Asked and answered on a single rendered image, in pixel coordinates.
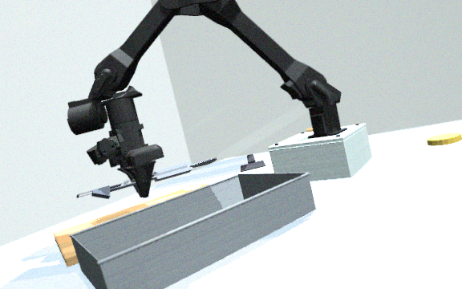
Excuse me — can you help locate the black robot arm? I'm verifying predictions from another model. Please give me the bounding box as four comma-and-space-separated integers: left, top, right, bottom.
67, 0, 347, 165

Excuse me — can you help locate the grey metal roasting tin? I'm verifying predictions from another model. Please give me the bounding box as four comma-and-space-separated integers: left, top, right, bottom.
69, 173, 316, 289

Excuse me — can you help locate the yellow flat disc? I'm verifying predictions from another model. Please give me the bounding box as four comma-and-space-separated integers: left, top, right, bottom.
426, 132, 462, 146

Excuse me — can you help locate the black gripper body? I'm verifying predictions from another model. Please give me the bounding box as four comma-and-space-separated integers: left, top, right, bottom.
108, 120, 164, 168

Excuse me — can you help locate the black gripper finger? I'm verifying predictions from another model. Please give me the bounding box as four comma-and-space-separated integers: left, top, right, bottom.
124, 161, 156, 198
117, 166, 142, 197

